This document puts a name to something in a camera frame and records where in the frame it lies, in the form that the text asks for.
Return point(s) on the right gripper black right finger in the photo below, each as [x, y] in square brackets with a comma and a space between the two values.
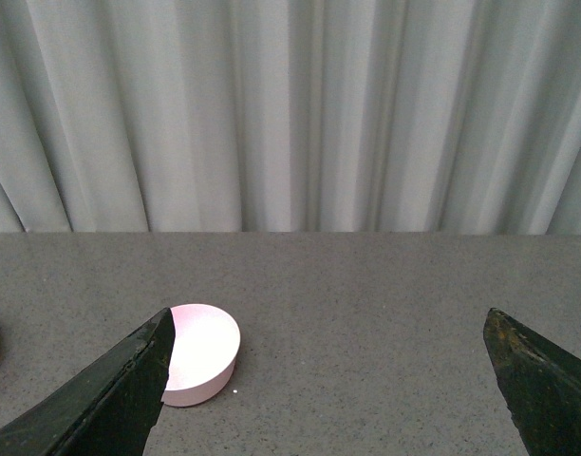
[540, 382]

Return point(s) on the pink bowl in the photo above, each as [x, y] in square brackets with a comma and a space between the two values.
[207, 341]

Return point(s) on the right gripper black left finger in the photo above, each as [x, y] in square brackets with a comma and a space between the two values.
[109, 408]

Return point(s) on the white curtain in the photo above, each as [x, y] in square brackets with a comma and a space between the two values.
[396, 116]

